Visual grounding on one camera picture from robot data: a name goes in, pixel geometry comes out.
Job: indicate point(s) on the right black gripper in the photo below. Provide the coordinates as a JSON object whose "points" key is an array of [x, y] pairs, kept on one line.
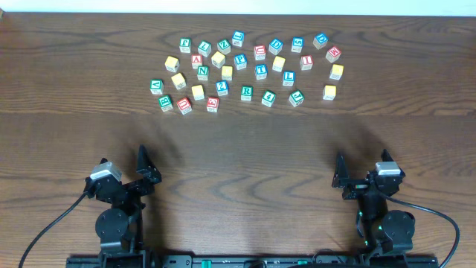
{"points": [[361, 187]]}

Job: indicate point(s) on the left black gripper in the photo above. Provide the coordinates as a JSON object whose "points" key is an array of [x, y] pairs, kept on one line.
{"points": [[129, 185]]}

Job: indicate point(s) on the yellow C block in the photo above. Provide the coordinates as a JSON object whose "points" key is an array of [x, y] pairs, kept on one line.
{"points": [[278, 63]]}

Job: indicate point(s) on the yellow o block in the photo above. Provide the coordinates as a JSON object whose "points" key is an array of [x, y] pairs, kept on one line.
{"points": [[198, 92], [227, 73]]}

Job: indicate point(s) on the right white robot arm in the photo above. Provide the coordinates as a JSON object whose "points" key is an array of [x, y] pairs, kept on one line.
{"points": [[387, 234]]}

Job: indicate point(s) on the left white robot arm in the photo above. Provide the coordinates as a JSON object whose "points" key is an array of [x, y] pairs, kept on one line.
{"points": [[120, 228]]}

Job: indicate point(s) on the green B block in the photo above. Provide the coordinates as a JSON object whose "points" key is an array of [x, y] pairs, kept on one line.
{"points": [[165, 103]]}

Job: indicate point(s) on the yellow G block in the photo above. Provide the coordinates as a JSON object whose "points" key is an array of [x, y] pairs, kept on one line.
{"points": [[329, 92]]}

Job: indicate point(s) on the green V block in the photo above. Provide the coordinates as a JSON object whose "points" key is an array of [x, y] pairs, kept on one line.
{"points": [[156, 86]]}

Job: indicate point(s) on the red U block lower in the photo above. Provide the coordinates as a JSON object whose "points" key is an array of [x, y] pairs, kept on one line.
{"points": [[184, 106]]}

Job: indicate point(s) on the green J block right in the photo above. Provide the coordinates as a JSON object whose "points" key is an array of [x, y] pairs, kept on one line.
{"points": [[296, 98]]}

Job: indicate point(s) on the green j block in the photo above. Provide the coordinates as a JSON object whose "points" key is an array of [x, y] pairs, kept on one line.
{"points": [[296, 98], [185, 45]]}

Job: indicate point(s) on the yellow K block right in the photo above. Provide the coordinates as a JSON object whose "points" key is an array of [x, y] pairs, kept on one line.
{"points": [[336, 72]]}

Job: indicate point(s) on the yellow k block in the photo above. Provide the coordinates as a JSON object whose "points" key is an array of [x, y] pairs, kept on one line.
{"points": [[172, 64], [336, 72]]}

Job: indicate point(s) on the yellow S block lower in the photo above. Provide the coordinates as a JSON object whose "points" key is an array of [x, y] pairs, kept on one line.
{"points": [[179, 81]]}

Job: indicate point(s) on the yellow s block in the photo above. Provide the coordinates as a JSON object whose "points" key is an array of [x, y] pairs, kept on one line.
{"points": [[218, 59], [179, 81]]}

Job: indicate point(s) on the yellow K block left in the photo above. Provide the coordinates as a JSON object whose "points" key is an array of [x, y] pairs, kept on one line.
{"points": [[172, 64]]}

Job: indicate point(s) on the red M block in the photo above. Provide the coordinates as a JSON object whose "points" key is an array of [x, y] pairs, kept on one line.
{"points": [[333, 54]]}

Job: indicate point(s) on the blue L block lower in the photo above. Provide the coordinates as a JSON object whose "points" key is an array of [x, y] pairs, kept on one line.
{"points": [[288, 78]]}

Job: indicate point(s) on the blue l block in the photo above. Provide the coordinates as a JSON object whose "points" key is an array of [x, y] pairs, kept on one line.
{"points": [[288, 78], [238, 38]]}

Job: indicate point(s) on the green 4 block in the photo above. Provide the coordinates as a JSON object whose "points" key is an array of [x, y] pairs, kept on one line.
{"points": [[268, 98]]}

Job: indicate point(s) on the red I block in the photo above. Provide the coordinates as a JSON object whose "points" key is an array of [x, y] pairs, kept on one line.
{"points": [[306, 62]]}

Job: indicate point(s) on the green N block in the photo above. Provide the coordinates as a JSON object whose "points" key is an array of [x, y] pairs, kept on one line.
{"points": [[202, 73]]}

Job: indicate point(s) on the blue 2 block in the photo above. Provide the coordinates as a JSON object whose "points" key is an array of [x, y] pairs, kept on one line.
{"points": [[222, 87]]}

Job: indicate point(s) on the red A block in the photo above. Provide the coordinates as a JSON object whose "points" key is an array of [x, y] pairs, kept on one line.
{"points": [[196, 60]]}

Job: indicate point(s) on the blue D block right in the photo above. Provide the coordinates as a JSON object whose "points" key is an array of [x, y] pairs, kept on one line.
{"points": [[320, 41]]}

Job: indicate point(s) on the blue d block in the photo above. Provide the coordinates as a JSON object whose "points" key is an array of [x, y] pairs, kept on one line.
{"points": [[275, 46], [320, 41]]}

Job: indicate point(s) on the green J block top left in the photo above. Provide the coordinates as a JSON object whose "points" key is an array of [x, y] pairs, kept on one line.
{"points": [[185, 45]]}

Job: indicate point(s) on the green R block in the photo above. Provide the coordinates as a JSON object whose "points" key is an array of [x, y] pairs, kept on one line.
{"points": [[246, 93]]}

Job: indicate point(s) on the blue 5 block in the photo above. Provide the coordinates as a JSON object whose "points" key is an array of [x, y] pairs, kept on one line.
{"points": [[297, 44]]}

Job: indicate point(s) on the blue T block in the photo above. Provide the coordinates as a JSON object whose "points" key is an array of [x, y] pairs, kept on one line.
{"points": [[261, 71]]}

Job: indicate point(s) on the yellow S block upper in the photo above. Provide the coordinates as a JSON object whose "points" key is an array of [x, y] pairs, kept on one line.
{"points": [[218, 59]]}

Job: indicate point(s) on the green 7 block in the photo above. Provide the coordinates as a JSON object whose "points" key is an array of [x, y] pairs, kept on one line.
{"points": [[204, 48]]}

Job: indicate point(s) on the blue D block left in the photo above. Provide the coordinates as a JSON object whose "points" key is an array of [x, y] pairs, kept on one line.
{"points": [[275, 46]]}

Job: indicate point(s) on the green Z block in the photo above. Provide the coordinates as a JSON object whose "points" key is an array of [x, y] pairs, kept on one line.
{"points": [[224, 46]]}

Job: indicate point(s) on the blue P block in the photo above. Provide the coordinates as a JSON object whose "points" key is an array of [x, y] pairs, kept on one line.
{"points": [[240, 61]]}

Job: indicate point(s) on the blue L block top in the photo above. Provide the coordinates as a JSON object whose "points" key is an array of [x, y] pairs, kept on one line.
{"points": [[238, 38]]}

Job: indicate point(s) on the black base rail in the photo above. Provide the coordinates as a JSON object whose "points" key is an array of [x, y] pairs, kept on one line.
{"points": [[186, 261]]}

